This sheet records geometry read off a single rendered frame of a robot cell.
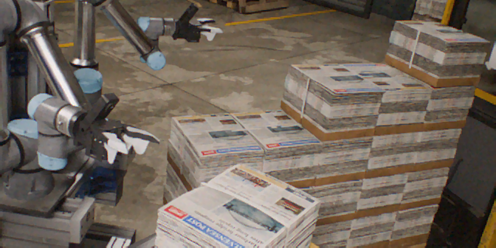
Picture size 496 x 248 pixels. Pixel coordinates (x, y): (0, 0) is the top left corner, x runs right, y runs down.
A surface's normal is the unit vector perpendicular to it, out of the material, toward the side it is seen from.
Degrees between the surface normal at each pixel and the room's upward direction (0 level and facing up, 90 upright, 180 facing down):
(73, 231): 90
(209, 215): 1
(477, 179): 90
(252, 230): 2
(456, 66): 90
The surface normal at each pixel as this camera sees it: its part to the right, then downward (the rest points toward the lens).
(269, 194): 0.11, -0.89
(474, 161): -0.89, 0.06
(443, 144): 0.45, 0.40
